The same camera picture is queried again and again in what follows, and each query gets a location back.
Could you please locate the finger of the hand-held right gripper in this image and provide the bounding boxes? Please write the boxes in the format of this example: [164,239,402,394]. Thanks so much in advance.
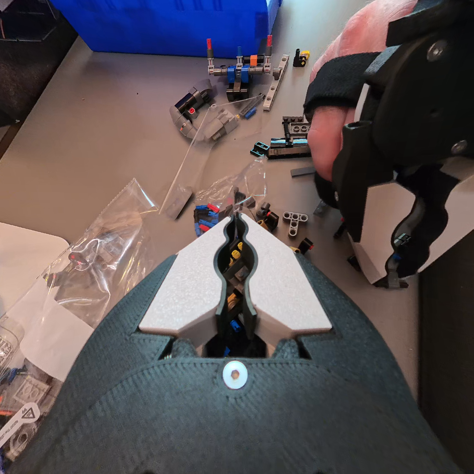
[353,181,421,286]
[399,157,474,279]

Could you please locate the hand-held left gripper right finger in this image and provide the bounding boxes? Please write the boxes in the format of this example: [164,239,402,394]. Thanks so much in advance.
[237,214,333,358]

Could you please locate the clear bag mixed lego pieces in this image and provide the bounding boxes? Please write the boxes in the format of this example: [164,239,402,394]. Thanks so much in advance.
[0,326,61,463]

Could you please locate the grey black lego axle connector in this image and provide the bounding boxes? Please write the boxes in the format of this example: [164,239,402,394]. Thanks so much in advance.
[375,272,409,290]

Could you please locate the clear bag grey lego pieces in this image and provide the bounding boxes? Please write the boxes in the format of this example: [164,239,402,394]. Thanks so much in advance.
[42,178,160,326]

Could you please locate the black lego assembly shiny bar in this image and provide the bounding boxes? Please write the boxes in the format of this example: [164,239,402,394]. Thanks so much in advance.
[267,116,312,160]

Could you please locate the grey lego block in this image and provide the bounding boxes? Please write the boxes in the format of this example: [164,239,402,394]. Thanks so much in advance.
[207,109,239,141]

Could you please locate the white rounded board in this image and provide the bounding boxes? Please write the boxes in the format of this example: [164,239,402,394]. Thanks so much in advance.
[0,222,71,312]

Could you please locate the grey T-shaped lego beam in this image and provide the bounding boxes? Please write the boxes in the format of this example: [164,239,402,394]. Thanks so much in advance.
[283,211,311,237]

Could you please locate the flat clear plastic bag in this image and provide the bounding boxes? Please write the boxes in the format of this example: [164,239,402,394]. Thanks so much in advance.
[158,96,265,215]

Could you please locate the black lego chassis assembly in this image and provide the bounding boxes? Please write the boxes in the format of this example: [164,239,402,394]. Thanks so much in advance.
[218,222,260,358]

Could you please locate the blue grey axle lego assembly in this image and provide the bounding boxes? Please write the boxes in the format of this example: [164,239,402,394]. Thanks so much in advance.
[205,36,273,102]

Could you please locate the blue plastic bin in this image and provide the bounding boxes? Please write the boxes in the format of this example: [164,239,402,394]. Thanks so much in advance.
[48,0,284,60]

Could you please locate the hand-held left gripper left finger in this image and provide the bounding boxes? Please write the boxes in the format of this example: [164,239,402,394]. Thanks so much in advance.
[138,215,239,358]

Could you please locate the person's right hand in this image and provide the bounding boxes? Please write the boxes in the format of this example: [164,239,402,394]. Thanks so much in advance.
[307,0,418,181]

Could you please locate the long light grey lego beam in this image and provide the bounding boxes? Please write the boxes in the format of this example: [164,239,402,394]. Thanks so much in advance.
[264,54,290,112]

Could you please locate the curved grey black lego assembly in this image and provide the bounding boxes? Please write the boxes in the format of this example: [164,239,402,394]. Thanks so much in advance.
[169,79,213,138]

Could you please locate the crumpled bag of lego pins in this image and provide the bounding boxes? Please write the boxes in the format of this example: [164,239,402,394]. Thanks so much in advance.
[193,159,268,237]

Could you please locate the grey curved lego panel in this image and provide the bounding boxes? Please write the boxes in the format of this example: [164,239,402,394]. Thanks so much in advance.
[165,185,193,219]

